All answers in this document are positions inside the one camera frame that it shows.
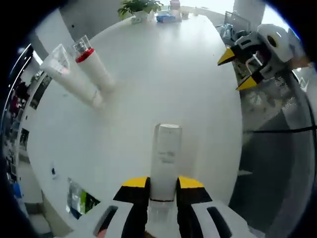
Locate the green black skincare sachet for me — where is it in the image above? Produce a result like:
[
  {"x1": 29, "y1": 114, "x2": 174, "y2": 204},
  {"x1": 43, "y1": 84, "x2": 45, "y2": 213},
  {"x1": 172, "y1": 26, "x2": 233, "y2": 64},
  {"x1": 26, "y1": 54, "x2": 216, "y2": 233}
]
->
[{"x1": 65, "y1": 177, "x2": 101, "y2": 220}]

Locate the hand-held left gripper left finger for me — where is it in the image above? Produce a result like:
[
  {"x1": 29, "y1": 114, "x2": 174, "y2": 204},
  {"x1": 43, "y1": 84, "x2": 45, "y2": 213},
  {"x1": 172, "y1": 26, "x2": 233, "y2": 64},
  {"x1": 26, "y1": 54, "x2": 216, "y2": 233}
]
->
[{"x1": 93, "y1": 176, "x2": 151, "y2": 238}]

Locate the clear-capped white skincare bottle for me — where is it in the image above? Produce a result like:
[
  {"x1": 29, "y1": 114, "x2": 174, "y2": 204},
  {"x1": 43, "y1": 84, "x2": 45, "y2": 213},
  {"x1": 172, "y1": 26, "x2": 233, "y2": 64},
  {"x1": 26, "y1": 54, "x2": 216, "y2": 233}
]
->
[{"x1": 148, "y1": 123, "x2": 183, "y2": 233}]

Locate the white skincare tube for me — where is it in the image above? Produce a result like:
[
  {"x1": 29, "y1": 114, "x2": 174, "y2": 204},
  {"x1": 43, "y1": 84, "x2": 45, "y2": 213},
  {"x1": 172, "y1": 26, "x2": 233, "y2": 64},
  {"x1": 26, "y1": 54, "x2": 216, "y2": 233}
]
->
[{"x1": 39, "y1": 44, "x2": 104, "y2": 110}]

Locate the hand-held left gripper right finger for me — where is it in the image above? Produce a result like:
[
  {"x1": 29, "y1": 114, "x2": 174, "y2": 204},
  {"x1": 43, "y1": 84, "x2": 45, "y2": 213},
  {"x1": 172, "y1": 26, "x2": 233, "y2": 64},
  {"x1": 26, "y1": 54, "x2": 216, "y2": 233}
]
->
[{"x1": 176, "y1": 175, "x2": 256, "y2": 238}]

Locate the white skincare bottle red collar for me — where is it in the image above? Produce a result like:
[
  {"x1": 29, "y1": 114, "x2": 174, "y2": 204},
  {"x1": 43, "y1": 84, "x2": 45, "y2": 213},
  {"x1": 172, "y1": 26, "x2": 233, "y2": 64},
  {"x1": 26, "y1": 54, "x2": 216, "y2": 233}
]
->
[{"x1": 70, "y1": 34, "x2": 116, "y2": 94}]

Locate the pink box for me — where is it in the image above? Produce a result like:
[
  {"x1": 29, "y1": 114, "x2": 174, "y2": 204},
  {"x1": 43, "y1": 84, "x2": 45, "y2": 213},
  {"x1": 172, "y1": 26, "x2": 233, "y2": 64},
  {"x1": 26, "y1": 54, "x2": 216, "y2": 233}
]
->
[{"x1": 169, "y1": 0, "x2": 181, "y2": 17}]

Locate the black cable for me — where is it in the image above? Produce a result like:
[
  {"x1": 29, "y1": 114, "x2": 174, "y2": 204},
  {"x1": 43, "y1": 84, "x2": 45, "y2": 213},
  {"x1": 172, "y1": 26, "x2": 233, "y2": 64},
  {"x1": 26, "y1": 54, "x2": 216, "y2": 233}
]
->
[{"x1": 244, "y1": 71, "x2": 317, "y2": 134}]

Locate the potted green plant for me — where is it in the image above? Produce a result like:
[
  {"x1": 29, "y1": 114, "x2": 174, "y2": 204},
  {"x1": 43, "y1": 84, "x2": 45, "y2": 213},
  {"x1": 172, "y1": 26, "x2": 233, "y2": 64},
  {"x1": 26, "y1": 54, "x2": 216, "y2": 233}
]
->
[{"x1": 117, "y1": 0, "x2": 164, "y2": 25}]

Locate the person's right hand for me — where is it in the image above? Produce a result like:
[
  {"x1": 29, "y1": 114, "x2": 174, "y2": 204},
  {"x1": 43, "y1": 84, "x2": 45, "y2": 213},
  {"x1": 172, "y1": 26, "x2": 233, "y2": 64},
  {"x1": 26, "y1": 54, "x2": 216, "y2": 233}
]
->
[{"x1": 289, "y1": 57, "x2": 313, "y2": 69}]

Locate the chair with draped clothing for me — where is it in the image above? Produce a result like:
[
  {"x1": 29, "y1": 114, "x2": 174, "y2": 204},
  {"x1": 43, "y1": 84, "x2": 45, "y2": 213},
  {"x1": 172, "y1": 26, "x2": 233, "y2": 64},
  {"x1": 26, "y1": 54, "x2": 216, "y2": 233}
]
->
[{"x1": 217, "y1": 11, "x2": 251, "y2": 48}]

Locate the blue tissue box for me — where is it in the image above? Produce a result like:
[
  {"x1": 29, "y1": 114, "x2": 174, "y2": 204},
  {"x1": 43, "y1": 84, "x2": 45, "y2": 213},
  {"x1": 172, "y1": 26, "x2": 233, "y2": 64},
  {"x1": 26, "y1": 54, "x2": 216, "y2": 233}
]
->
[{"x1": 156, "y1": 14, "x2": 178, "y2": 23}]

